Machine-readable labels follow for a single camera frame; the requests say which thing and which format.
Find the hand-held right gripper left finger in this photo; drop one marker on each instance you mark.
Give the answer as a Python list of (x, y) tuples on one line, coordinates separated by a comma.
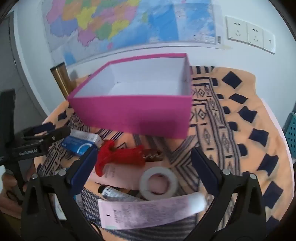
[(85, 167)]

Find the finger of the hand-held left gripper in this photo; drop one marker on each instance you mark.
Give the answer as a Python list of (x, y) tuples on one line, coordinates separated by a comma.
[(57, 134), (47, 127)]

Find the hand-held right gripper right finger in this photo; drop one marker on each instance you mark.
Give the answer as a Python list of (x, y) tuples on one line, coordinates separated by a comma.
[(204, 167)]

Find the blue medicine box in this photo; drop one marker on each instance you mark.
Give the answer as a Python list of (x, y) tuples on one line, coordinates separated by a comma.
[(81, 141)]

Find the red plastic tool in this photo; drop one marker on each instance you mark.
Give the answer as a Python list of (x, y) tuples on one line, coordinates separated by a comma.
[(120, 156)]

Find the silver tube black cap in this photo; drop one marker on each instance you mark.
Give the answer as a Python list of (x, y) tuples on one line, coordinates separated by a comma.
[(115, 193)]

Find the large peach pink tube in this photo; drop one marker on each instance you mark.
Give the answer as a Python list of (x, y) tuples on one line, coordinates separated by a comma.
[(124, 173)]

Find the white medicine box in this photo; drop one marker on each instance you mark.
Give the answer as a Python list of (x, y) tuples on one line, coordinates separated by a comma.
[(59, 208)]

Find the white tape roll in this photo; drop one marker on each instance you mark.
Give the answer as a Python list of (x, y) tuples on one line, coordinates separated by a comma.
[(144, 183)]

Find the small pink tube white cap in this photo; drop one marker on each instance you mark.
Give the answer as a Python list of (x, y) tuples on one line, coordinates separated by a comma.
[(143, 212)]

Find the pink cardboard box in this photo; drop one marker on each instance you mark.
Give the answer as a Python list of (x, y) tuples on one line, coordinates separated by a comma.
[(138, 113)]

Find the person's left forearm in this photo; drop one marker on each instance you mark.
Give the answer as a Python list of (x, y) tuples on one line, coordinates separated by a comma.
[(8, 212)]

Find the person's left hand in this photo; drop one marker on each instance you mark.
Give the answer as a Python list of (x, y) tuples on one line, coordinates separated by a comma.
[(9, 183)]

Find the gold metal cylinder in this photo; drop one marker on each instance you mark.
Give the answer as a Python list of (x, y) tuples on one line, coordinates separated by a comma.
[(60, 80)]

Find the grey door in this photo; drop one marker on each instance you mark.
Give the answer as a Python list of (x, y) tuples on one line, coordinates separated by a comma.
[(13, 69)]

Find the orange patterned blanket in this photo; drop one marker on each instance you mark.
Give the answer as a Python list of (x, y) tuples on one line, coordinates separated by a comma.
[(242, 129)]

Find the blue plastic basket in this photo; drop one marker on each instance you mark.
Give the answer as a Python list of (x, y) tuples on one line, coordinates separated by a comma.
[(291, 136)]

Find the beige masking tape strip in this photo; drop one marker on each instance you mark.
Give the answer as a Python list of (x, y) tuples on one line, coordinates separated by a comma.
[(226, 47)]

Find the colourful wall map poster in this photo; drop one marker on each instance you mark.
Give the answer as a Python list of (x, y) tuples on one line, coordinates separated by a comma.
[(129, 25)]

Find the white wall socket plate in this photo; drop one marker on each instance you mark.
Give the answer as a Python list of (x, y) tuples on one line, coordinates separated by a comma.
[(236, 29), (269, 42), (254, 36)]

